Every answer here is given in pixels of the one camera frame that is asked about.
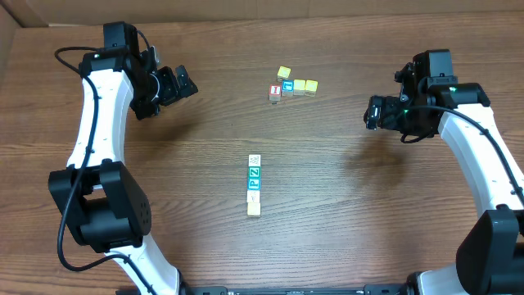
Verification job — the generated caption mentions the blue picture block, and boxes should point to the blue picture block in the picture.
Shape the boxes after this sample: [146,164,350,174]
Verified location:
[282,79,294,96]

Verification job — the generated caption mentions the white ice cream block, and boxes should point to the white ice cream block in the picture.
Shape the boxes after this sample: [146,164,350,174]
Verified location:
[246,190,260,203]

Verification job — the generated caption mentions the yellow block right row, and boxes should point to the yellow block right row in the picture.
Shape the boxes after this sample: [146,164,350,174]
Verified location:
[305,79,318,97]

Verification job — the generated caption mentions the yellow K letter block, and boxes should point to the yellow K letter block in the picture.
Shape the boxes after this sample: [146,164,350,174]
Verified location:
[246,202,261,217]

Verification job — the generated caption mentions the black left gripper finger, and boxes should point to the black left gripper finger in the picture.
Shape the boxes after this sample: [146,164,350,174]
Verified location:
[175,65,191,98]
[182,81,198,98]

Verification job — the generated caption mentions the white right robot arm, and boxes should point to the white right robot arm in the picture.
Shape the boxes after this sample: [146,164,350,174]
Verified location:
[364,84,523,294]

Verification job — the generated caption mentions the yellow block middle row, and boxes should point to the yellow block middle row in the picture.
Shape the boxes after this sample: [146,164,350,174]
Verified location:
[293,79,306,96]

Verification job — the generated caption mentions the white W letter block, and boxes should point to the white W letter block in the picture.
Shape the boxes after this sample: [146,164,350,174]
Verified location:
[248,154,261,167]

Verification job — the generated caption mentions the yellow block at top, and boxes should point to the yellow block at top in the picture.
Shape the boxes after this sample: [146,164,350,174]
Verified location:
[277,66,291,82]

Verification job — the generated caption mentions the red I letter block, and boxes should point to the red I letter block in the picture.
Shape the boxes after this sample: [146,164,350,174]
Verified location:
[269,85,282,102]

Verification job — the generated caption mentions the blue P letter block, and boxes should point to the blue P letter block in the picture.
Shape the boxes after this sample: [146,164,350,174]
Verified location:
[247,178,261,191]

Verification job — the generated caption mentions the yellow block row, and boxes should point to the yellow block row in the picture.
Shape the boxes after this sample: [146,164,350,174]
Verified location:
[305,79,318,97]
[293,79,306,96]

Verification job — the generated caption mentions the green Z letter block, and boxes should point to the green Z letter block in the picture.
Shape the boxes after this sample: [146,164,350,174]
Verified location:
[248,166,261,179]

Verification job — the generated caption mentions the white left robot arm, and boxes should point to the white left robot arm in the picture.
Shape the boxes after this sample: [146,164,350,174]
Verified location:
[48,43,197,294]

